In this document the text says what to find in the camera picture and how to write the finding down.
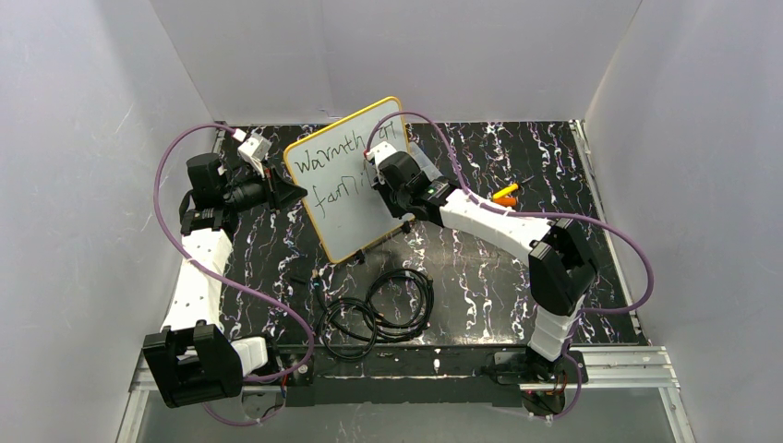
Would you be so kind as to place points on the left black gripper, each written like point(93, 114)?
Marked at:
point(271, 191)

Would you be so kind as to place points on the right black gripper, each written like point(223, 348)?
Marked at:
point(381, 185)

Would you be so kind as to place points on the yellow framed whiteboard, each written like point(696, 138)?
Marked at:
point(347, 213)

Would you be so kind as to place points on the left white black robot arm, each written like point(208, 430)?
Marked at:
point(190, 359)

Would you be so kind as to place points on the clear plastic screw box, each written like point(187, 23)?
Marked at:
point(428, 171)

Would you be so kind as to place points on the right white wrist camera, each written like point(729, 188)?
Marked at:
point(377, 155)

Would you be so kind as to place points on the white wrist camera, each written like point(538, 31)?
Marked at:
point(377, 155)
point(253, 148)

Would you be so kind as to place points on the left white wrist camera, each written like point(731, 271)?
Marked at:
point(253, 148)

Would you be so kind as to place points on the orange handled screwdriver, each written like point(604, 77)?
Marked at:
point(506, 202)

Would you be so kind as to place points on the yellow handled screwdriver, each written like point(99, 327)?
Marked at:
point(506, 191)

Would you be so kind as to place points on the aluminium front rail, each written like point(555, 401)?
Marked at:
point(429, 394)

